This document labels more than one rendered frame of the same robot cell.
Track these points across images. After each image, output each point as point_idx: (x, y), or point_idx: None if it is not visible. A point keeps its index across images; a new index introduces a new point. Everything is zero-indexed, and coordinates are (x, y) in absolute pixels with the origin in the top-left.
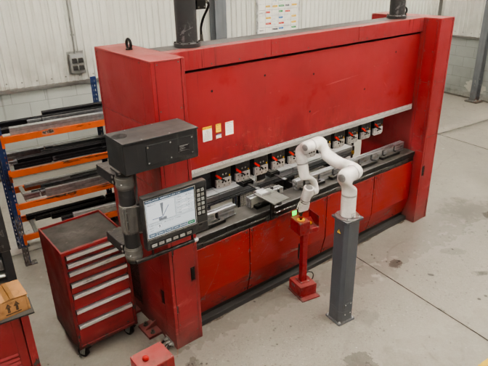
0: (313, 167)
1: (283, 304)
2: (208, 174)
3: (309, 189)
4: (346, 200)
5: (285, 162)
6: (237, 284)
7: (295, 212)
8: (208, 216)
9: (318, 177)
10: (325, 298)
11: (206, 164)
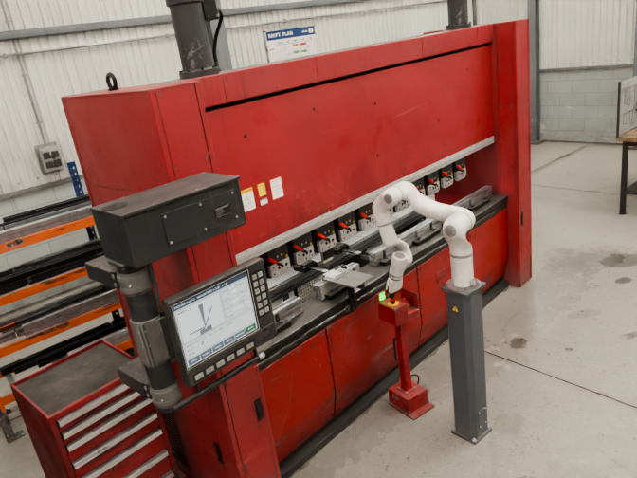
0: None
1: (389, 428)
2: None
3: (401, 257)
4: (459, 263)
5: (356, 229)
6: (319, 412)
7: (384, 295)
8: None
9: None
10: (443, 407)
11: (252, 245)
